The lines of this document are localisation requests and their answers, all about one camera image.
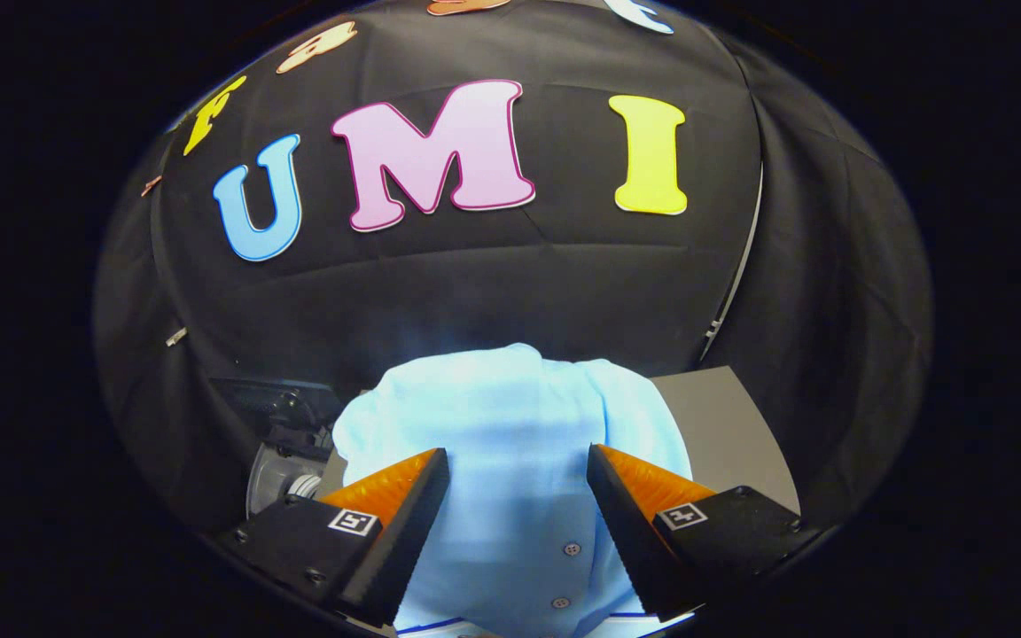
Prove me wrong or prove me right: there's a light blue shirt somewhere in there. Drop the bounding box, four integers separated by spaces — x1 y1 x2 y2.
331 343 696 638

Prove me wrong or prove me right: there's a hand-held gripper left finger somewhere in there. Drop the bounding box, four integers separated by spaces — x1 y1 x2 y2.
214 447 451 628

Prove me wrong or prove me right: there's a black backdrop cloth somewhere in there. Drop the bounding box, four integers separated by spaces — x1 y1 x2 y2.
92 0 935 533

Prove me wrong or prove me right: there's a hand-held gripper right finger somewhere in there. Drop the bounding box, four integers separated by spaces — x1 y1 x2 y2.
586 443 823 621

